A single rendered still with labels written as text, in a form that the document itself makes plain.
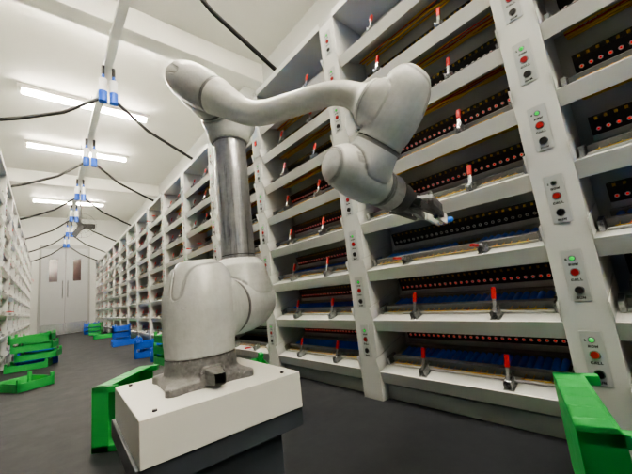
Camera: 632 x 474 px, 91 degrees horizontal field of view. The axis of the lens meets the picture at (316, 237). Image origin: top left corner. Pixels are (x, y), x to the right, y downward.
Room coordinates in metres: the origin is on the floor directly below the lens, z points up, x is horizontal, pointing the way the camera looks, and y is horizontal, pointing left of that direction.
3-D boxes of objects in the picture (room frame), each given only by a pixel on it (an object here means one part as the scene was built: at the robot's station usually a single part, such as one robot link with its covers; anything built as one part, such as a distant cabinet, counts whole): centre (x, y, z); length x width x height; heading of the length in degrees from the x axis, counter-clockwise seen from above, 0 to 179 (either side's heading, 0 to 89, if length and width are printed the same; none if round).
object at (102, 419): (1.24, 0.76, 0.10); 0.30 x 0.08 x 0.20; 2
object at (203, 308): (0.76, 0.29, 0.44); 0.18 x 0.16 x 0.22; 163
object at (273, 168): (1.89, 0.23, 0.85); 0.20 x 0.09 x 1.71; 131
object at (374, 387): (1.36, -0.23, 0.85); 0.20 x 0.09 x 1.71; 131
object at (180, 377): (0.73, 0.28, 0.30); 0.22 x 0.18 x 0.06; 37
